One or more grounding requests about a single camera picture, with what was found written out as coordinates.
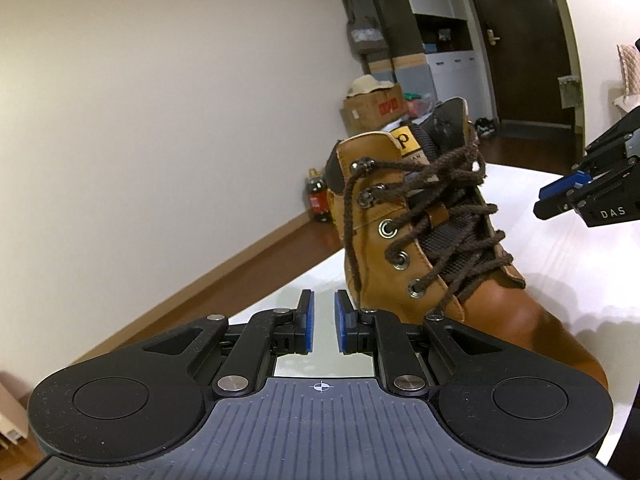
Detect cardboard box with hat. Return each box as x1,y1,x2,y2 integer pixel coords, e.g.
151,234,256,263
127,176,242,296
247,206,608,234
343,74,407,133

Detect dark wooden door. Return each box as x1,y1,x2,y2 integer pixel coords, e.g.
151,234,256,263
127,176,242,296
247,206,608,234
472,0,575,129

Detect dark brown shoelace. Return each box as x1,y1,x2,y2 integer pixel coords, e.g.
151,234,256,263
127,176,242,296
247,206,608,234
326,124,525,322

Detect tan leather lace-up boot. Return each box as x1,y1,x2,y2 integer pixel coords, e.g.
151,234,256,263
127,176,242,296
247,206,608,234
324,98,608,385

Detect bottles with yellow labels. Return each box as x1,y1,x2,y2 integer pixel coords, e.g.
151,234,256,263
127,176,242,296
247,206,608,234
305,168,332,222

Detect white drawer cabinet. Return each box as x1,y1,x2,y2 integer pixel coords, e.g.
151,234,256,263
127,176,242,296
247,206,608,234
426,50,494,120

